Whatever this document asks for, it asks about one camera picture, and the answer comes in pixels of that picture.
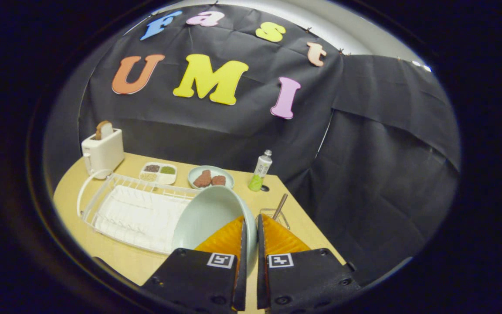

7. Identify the bread slice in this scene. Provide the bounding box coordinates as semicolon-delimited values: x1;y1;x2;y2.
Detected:
95;121;114;140

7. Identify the white compartment seasoning tray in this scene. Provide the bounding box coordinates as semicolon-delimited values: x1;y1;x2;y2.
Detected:
139;162;177;185

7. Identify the pale green plate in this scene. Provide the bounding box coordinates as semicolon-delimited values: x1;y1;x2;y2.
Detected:
172;185;258;275

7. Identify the white wire dish rack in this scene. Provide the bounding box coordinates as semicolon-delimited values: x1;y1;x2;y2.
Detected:
77;169;201;255

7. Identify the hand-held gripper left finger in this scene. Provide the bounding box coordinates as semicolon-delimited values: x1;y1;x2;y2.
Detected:
140;215;248;314

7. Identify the green drink bottle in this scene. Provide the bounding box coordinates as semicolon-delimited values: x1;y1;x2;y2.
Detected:
248;150;273;192

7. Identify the small green dish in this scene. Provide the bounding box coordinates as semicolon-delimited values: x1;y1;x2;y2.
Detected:
188;165;235;191

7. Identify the brown handled spoon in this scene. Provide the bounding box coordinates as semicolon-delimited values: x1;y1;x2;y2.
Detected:
272;194;288;221

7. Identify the clear wire basket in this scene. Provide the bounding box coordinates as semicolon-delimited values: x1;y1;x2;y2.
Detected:
260;208;291;230

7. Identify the white toaster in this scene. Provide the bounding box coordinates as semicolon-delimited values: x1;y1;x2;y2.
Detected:
81;128;125;179

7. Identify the large brown meat patty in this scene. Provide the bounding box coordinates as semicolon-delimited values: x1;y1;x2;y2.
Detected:
193;170;212;188

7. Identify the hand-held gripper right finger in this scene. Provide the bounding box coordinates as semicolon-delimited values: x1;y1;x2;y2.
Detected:
256;213;361;314

